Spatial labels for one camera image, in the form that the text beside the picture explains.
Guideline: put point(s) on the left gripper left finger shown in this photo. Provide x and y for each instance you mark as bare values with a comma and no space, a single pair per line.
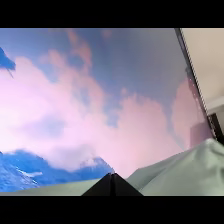
103,187

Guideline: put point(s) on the light green shirt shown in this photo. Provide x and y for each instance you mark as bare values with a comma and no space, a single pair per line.
188,173

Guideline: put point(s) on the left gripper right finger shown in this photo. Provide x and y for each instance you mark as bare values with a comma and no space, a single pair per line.
121,187

